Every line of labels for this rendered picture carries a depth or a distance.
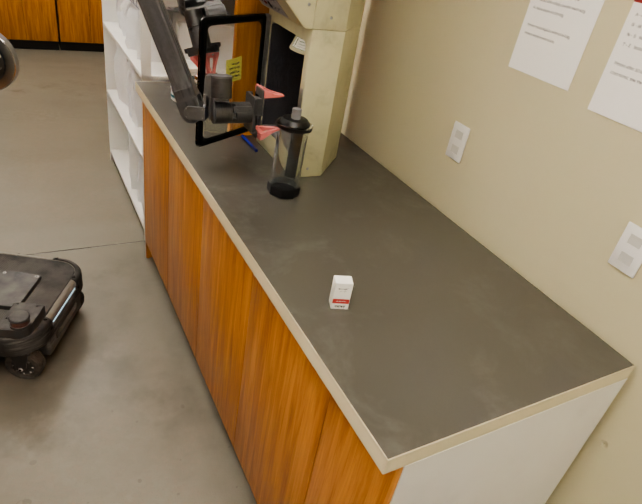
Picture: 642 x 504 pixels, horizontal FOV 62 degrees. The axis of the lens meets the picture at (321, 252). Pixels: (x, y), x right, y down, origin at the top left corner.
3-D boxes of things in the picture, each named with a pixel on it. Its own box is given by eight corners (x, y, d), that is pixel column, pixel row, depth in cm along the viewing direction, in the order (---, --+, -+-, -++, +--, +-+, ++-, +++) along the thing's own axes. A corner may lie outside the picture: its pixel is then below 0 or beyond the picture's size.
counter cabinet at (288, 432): (261, 241, 318) (278, 91, 270) (498, 573, 173) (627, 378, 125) (145, 256, 287) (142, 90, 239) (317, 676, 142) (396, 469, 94)
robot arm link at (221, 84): (190, 113, 149) (183, 119, 141) (189, 69, 144) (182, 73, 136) (233, 116, 149) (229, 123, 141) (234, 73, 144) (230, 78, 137)
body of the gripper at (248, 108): (261, 98, 144) (235, 97, 140) (257, 134, 149) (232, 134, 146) (252, 90, 148) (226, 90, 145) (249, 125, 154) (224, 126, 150)
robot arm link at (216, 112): (205, 121, 146) (212, 125, 142) (205, 95, 143) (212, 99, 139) (229, 120, 149) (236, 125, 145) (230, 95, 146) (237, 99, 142)
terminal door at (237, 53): (255, 128, 196) (267, 12, 175) (196, 148, 174) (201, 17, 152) (254, 128, 197) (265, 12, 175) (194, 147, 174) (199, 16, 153)
